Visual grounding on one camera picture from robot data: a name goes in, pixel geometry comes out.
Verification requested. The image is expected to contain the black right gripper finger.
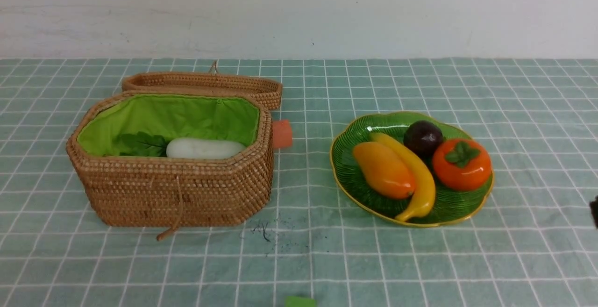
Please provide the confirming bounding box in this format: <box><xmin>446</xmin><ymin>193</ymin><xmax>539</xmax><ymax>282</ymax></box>
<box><xmin>590</xmin><ymin>196</ymin><xmax>598</xmax><ymax>229</ymax></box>

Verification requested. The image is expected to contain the orange toy persimmon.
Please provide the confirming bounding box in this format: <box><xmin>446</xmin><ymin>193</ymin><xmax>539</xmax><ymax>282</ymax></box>
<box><xmin>431</xmin><ymin>137</ymin><xmax>493</xmax><ymax>192</ymax></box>

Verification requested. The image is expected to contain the yellow toy banana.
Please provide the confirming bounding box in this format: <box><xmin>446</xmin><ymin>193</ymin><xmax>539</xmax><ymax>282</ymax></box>
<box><xmin>370</xmin><ymin>132</ymin><xmax>436</xmax><ymax>223</ymax></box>

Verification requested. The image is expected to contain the purple toy mangosteen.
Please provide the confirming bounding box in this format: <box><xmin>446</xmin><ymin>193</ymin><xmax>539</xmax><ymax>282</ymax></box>
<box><xmin>402</xmin><ymin>120</ymin><xmax>445</xmax><ymax>158</ymax></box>

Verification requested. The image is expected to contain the orange yellow toy mango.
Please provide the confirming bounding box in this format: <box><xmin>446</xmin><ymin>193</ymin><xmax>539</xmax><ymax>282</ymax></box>
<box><xmin>352</xmin><ymin>142</ymin><xmax>416</xmax><ymax>199</ymax></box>

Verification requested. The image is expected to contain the white toy radish with leaves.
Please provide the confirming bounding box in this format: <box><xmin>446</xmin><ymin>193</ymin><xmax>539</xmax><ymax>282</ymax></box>
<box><xmin>117</xmin><ymin>132</ymin><xmax>246</xmax><ymax>160</ymax></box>

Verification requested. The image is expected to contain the green checkered tablecloth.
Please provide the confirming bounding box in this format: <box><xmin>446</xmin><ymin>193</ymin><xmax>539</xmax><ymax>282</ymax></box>
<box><xmin>0</xmin><ymin>58</ymin><xmax>598</xmax><ymax>307</ymax></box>

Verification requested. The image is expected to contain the green leaf-shaped glass plate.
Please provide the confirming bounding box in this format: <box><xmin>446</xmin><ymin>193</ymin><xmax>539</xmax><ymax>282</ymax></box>
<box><xmin>329</xmin><ymin>111</ymin><xmax>495</xmax><ymax>228</ymax></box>

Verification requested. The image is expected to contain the green foam cube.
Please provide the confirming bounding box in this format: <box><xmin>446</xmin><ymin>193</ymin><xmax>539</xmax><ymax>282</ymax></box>
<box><xmin>284</xmin><ymin>296</ymin><xmax>317</xmax><ymax>307</ymax></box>

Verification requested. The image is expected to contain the orange foam cube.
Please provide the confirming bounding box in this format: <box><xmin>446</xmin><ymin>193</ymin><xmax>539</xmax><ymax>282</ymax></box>
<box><xmin>272</xmin><ymin>119</ymin><xmax>293</xmax><ymax>150</ymax></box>

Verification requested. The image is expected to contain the woven wicker basket lid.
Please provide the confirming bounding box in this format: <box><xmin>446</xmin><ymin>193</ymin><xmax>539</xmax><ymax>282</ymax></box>
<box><xmin>121</xmin><ymin>72</ymin><xmax>283</xmax><ymax>110</ymax></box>

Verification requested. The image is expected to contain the woven wicker basket green lining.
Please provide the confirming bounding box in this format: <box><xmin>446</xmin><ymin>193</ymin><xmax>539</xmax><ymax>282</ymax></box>
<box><xmin>66</xmin><ymin>90</ymin><xmax>275</xmax><ymax>228</ymax></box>

